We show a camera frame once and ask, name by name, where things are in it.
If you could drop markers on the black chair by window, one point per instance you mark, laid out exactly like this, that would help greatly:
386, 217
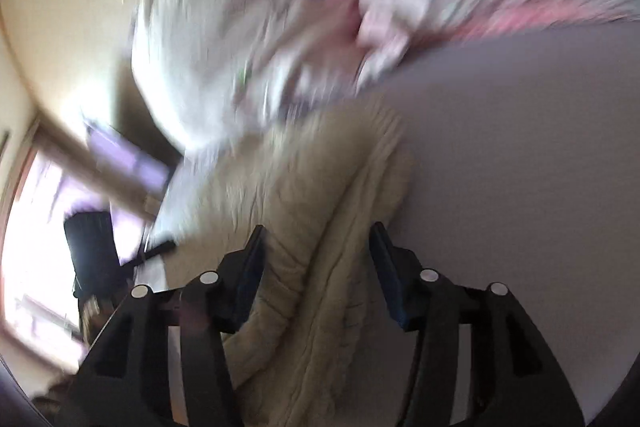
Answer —
98, 270

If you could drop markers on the cream cable-knit sweater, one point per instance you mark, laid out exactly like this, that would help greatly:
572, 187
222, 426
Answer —
316, 185

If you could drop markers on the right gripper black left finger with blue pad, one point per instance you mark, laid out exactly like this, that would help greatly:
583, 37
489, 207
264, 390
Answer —
124, 379

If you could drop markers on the lavender bed sheet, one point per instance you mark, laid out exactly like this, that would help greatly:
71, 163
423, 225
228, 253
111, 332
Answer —
526, 172

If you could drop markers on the white tree-print pillow lower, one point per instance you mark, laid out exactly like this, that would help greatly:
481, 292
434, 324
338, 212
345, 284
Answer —
212, 70

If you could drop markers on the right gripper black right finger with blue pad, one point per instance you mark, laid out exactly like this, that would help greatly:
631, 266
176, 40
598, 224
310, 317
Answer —
479, 359

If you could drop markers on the dark framed window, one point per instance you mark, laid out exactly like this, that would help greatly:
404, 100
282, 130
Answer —
112, 150

